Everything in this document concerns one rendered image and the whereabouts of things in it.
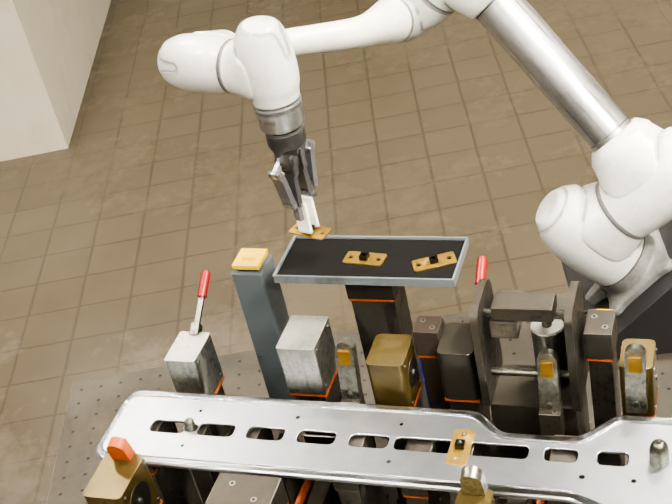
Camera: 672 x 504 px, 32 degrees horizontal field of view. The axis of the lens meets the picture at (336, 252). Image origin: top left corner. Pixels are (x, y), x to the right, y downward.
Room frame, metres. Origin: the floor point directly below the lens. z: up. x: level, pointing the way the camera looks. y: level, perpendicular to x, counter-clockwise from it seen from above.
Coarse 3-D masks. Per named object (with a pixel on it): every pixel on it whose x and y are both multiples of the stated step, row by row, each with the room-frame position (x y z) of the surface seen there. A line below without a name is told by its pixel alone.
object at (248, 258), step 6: (240, 252) 2.03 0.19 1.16; (246, 252) 2.03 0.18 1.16; (252, 252) 2.02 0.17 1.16; (258, 252) 2.02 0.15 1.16; (264, 252) 2.01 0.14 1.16; (240, 258) 2.01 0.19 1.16; (246, 258) 2.01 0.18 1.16; (252, 258) 2.00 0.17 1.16; (258, 258) 2.00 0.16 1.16; (264, 258) 2.00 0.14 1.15; (234, 264) 1.99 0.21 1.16; (240, 264) 1.99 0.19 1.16; (246, 264) 1.98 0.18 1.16; (252, 264) 1.98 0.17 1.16; (258, 264) 1.97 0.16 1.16
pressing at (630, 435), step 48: (144, 432) 1.74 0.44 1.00; (192, 432) 1.71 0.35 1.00; (240, 432) 1.68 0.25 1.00; (288, 432) 1.64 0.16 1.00; (336, 432) 1.61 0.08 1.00; (384, 432) 1.58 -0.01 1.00; (432, 432) 1.55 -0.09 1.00; (480, 432) 1.53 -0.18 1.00; (624, 432) 1.44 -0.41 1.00; (336, 480) 1.50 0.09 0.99; (384, 480) 1.47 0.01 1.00; (432, 480) 1.44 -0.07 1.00; (528, 480) 1.39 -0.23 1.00; (576, 480) 1.36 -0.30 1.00; (624, 480) 1.34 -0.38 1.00
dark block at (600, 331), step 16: (592, 320) 1.61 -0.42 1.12; (608, 320) 1.60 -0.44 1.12; (592, 336) 1.58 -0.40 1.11; (608, 336) 1.56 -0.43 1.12; (592, 352) 1.58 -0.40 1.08; (608, 352) 1.57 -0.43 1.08; (592, 368) 1.58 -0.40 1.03; (608, 368) 1.57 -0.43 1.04; (592, 384) 1.58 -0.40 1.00; (608, 384) 1.57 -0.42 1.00; (592, 400) 1.58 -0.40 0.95; (608, 400) 1.57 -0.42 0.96; (608, 416) 1.57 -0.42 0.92; (608, 464) 1.58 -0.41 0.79; (624, 464) 1.61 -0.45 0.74
